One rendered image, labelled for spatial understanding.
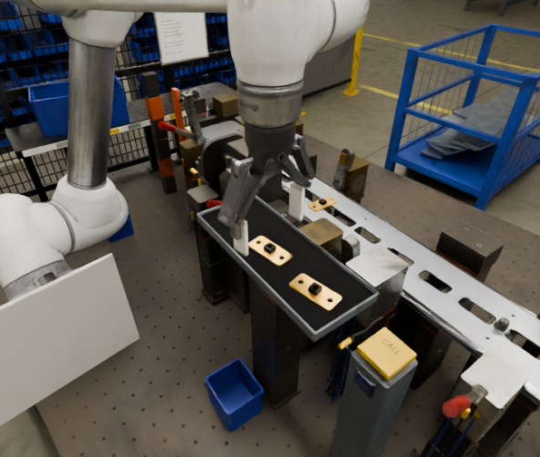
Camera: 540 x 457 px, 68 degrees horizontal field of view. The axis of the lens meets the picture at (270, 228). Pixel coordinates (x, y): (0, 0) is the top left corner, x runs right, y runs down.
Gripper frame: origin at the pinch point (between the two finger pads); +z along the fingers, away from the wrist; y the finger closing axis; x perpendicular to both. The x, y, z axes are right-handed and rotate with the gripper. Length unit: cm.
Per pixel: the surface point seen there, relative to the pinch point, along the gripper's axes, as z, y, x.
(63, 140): 18, -1, -102
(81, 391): 51, 34, -33
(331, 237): 13.3, -19.4, 0.0
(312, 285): 4.1, 2.1, 11.7
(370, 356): 5.3, 5.9, 25.6
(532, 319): 21, -35, 40
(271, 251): 4.6, 0.5, 0.8
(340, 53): 72, -330, -223
